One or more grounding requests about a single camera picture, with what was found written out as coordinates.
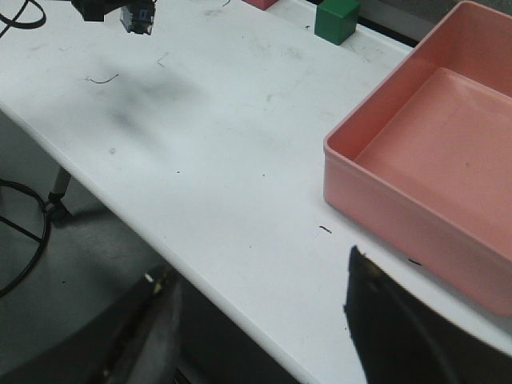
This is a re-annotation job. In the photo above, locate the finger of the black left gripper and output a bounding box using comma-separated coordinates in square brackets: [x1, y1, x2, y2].
[70, 0, 130, 22]

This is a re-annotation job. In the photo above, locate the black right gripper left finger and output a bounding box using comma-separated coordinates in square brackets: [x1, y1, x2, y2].
[1, 266, 182, 383]

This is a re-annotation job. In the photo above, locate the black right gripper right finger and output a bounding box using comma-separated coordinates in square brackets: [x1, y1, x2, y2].
[344, 246, 511, 383]

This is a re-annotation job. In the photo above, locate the pink cube block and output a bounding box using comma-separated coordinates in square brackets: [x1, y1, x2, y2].
[243, 0, 278, 10]

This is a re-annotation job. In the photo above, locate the table leg with caster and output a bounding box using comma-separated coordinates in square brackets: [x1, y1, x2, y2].
[44, 166, 71, 222]

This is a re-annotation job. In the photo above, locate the pink plastic bin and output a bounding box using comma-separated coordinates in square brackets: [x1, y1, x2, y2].
[324, 1, 511, 317]

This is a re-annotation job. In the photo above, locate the green cube block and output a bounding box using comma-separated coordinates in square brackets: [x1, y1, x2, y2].
[314, 0, 360, 46]

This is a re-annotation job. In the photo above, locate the black cable upper left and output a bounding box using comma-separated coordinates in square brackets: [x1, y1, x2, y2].
[0, 0, 47, 39]

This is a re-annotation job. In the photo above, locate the black floor cable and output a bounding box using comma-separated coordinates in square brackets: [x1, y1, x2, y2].
[0, 178, 52, 299]

